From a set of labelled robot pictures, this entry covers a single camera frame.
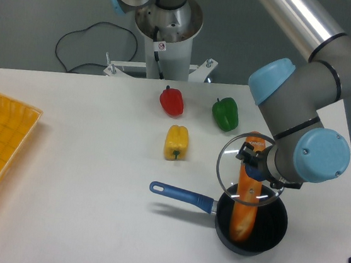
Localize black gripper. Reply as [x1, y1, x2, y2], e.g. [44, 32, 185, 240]
[236, 141, 302, 190]

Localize glass lid blue knob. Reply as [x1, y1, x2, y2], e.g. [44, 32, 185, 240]
[216, 131, 284, 207]

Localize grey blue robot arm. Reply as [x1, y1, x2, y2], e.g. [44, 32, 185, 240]
[111, 0, 351, 189]

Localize orange baguette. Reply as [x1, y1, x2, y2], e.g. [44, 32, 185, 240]
[227, 129, 270, 245]

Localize green bell pepper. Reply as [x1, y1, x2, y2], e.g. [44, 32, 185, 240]
[212, 97, 239, 132]

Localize yellow bell pepper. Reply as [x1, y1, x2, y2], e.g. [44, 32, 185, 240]
[163, 125, 189, 161]

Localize red bell pepper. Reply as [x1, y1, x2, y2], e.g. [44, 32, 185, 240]
[159, 86, 184, 117]

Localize dark pot blue handle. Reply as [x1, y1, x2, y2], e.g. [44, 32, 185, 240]
[149, 181, 288, 256]

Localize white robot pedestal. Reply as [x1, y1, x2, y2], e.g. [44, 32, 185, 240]
[103, 0, 218, 83]

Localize black floor cable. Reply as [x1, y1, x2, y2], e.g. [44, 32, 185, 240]
[52, 16, 141, 81]

